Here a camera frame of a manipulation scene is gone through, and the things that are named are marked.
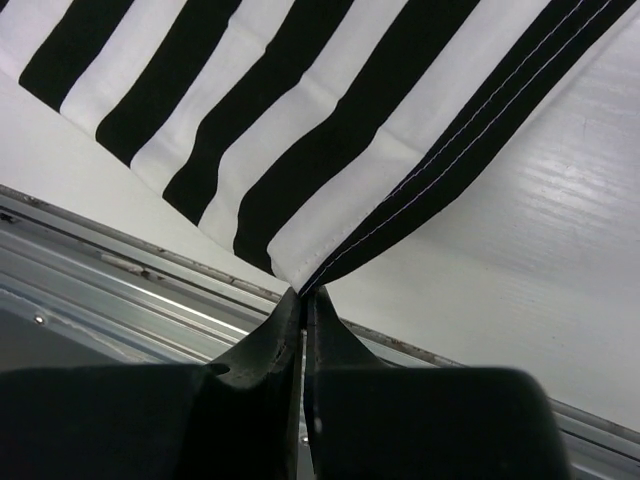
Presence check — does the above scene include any black white striped tank top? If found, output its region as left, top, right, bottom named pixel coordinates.
left=1, top=1, right=638, bottom=293

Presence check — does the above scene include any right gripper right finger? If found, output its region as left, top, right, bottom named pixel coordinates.
left=305, top=288, right=571, bottom=479

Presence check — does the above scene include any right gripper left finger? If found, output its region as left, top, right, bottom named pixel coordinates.
left=1, top=291, right=302, bottom=479

